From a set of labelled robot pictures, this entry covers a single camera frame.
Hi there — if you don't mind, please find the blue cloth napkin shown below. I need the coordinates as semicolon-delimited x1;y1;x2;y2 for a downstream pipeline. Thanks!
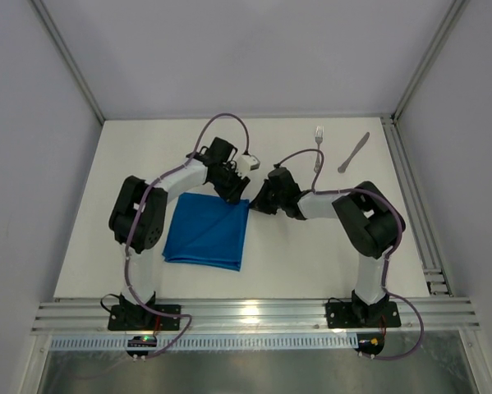
163;193;250;272

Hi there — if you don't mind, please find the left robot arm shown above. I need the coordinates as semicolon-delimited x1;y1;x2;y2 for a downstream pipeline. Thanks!
108;137;260;331

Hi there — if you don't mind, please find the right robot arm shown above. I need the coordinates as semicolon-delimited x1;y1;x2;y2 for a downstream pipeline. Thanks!
249;167;406;328

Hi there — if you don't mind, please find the silver table knife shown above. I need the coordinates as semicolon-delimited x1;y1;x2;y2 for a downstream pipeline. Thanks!
338;132;370;173

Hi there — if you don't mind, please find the silver fork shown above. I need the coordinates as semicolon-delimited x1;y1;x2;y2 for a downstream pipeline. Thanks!
314;126;324;173

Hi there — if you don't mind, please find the right controller board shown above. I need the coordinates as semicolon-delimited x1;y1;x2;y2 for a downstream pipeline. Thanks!
355;332;385;360

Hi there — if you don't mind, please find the controller board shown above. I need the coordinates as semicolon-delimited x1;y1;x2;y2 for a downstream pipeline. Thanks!
125;334;157;360
355;332;385;360

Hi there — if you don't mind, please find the left controller board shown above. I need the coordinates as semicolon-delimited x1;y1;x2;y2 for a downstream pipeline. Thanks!
125;334;157;360

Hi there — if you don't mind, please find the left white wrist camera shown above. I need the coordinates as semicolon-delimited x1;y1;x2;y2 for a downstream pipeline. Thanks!
236;154;260;177

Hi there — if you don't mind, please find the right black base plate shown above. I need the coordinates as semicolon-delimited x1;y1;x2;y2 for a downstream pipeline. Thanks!
324;298;402;328

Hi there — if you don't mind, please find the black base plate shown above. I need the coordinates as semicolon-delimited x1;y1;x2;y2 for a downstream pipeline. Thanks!
108;304;181;332
324;298;402;328

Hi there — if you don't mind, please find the slotted cable duct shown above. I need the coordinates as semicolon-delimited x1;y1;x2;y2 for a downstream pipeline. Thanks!
49;332;357;351

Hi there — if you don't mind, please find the right side aluminium rail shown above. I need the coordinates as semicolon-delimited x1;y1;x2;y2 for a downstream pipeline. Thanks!
380;115;453;297

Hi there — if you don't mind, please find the aluminium rail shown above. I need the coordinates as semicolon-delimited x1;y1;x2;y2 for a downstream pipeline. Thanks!
380;115;453;297
31;297;481;335

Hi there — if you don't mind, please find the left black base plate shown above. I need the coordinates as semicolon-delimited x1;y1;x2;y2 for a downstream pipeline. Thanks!
108;304;181;332

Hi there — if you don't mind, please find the aluminium front rail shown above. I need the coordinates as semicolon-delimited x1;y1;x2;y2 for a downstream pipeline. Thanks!
31;297;481;335

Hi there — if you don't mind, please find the left aluminium frame post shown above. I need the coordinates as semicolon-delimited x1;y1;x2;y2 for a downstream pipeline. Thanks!
28;0;106;125

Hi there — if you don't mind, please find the aluminium frame post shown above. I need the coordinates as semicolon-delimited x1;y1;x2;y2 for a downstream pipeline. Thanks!
28;0;106;125
392;0;469;122

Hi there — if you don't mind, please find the right aluminium frame post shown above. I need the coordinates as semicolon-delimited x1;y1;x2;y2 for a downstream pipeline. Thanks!
392;0;469;122

